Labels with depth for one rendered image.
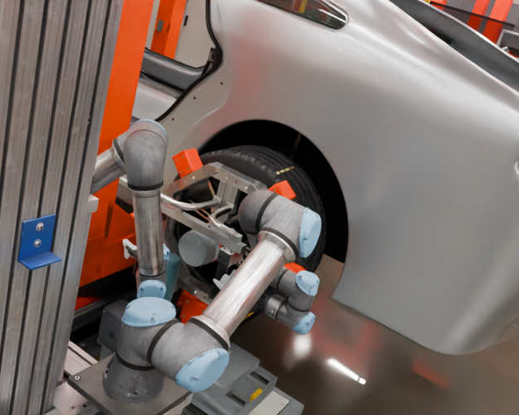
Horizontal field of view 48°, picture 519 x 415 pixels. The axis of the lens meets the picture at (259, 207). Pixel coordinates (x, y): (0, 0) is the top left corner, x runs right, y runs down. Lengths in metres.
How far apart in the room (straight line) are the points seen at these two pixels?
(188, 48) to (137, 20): 5.07
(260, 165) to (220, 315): 0.92
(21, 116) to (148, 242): 0.68
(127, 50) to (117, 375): 1.09
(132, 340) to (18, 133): 0.56
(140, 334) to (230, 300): 0.22
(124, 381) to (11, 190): 0.56
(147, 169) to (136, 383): 0.54
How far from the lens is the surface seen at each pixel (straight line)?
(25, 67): 1.07
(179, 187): 2.29
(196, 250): 2.12
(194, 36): 7.10
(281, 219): 1.47
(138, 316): 1.38
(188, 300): 2.40
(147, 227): 1.63
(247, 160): 2.20
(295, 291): 1.84
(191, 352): 1.33
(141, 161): 1.57
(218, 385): 2.56
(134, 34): 2.09
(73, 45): 1.12
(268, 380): 2.80
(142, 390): 1.48
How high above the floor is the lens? 1.82
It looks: 21 degrees down
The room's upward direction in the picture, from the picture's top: 16 degrees clockwise
